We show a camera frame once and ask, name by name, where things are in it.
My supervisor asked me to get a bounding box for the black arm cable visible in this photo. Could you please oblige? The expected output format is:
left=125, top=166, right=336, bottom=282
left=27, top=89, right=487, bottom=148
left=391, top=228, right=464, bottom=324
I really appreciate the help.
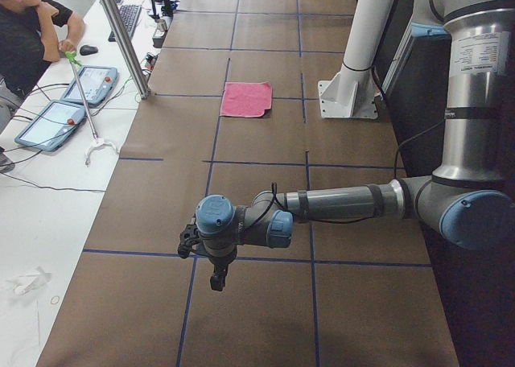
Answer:
left=269, top=109, right=450, bottom=225

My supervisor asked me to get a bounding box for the black computer mouse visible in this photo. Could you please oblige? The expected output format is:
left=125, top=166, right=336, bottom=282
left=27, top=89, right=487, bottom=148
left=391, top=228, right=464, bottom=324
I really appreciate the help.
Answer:
left=79, top=45, right=98, bottom=56

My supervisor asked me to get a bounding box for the black keyboard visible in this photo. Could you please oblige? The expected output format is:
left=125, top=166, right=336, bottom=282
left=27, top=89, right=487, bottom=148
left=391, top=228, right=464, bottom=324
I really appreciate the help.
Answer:
left=119, top=4, right=142, bottom=39

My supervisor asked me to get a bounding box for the aluminium frame post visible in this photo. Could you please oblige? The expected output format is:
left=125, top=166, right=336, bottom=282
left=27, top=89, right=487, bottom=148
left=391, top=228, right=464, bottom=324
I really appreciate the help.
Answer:
left=99, top=0, right=150, bottom=100

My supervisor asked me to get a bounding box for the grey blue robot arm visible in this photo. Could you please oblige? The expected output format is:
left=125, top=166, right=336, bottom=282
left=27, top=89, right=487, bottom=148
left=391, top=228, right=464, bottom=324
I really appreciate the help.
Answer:
left=178, top=0, right=514, bottom=291

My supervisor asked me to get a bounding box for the seated man in black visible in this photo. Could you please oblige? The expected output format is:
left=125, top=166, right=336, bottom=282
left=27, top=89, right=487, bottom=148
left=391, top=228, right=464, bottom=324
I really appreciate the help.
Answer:
left=1, top=0, right=85, bottom=101

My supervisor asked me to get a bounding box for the reacher grabber stick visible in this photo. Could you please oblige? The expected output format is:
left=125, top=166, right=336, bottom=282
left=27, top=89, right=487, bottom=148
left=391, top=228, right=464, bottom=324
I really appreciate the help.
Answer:
left=64, top=52, right=119, bottom=167

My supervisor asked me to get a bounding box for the near blue teach pendant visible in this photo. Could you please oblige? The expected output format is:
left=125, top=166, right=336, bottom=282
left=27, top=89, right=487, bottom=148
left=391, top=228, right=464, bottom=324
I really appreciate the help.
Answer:
left=14, top=101, right=85, bottom=152

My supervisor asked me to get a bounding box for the pink and grey towel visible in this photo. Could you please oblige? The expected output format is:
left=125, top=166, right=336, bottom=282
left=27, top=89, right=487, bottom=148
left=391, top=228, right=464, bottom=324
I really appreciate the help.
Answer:
left=220, top=82, right=273, bottom=118

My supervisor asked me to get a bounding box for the crumpled white tissue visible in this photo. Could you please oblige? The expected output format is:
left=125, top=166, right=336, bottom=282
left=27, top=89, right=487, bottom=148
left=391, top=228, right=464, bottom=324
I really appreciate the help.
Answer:
left=6, top=266, right=52, bottom=296

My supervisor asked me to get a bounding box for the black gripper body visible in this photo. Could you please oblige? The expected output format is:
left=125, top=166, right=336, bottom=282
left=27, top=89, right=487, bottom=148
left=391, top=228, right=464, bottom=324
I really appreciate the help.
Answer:
left=209, top=250, right=237, bottom=281

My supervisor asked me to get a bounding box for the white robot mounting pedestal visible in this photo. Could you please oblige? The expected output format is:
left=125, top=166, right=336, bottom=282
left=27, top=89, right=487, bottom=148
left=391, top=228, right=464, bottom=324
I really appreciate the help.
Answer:
left=318, top=0, right=394, bottom=120

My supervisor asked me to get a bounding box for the blue teach pendant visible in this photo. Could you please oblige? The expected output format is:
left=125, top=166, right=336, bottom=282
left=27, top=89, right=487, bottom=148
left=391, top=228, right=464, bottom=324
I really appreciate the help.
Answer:
left=60, top=65, right=118, bottom=107
left=14, top=101, right=85, bottom=152

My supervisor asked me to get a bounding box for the small metal cup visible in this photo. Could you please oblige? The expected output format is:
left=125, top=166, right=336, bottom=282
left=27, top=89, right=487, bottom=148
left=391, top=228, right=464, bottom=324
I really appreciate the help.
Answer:
left=156, top=19, right=167, bottom=32

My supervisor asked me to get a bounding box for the far blue teach pendant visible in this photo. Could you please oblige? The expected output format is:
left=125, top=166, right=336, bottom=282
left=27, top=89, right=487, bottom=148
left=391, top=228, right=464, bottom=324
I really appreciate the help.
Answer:
left=60, top=65, right=118, bottom=107

